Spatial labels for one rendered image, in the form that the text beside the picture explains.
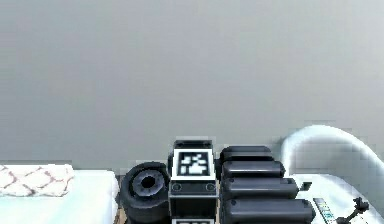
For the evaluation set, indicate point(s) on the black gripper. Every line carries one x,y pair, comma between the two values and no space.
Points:
146,193

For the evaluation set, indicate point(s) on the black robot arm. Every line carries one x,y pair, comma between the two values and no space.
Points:
256,186

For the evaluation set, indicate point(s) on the small black box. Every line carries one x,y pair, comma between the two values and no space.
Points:
305,185

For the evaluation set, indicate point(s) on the black eyeglasses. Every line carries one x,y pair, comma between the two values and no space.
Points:
356,208

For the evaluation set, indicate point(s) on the white pillow with red pattern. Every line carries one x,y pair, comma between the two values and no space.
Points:
33,180

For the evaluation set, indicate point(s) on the grey remote control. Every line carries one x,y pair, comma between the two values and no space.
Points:
325,211

